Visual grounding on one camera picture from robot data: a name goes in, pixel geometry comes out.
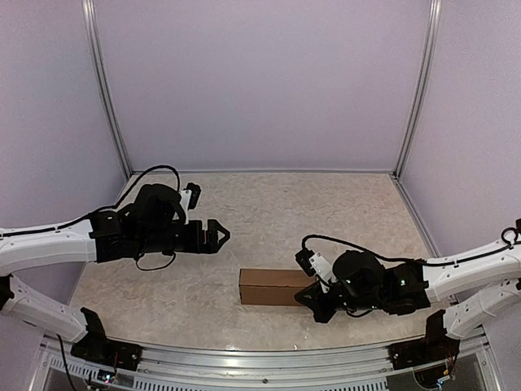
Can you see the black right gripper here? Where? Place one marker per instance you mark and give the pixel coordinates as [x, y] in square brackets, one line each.
[322, 314]

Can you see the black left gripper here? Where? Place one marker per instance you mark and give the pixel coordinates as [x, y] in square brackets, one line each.
[195, 245]

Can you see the brown cardboard box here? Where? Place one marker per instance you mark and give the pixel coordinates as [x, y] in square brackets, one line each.
[271, 287]

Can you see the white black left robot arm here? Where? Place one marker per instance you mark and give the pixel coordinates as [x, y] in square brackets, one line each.
[101, 236]

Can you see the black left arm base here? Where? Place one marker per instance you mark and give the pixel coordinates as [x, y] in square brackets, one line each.
[96, 347]

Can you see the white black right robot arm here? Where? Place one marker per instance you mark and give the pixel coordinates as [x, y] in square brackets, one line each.
[413, 284]

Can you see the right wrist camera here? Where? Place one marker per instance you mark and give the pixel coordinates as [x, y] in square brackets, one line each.
[315, 265]

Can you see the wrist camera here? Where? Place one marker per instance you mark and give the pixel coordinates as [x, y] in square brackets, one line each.
[315, 265]
[189, 198]

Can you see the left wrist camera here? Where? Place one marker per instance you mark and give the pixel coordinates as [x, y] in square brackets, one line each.
[189, 198]

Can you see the aluminium front rail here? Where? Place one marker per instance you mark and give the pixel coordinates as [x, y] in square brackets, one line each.
[362, 367]

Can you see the left aluminium frame post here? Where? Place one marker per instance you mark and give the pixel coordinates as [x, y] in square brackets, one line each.
[96, 51]

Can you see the aluminium frame post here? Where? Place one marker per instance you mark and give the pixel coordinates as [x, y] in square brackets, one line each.
[428, 52]
[96, 51]

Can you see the right aluminium frame post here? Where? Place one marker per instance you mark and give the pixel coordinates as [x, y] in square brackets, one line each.
[428, 52]

